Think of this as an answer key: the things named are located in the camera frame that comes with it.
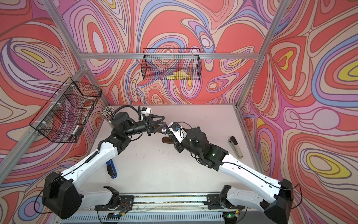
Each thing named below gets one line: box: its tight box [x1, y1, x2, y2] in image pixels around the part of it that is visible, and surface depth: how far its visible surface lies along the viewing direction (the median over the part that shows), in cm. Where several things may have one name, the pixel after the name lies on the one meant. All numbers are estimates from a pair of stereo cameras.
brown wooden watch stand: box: [155, 124, 174, 145], surface depth 98 cm
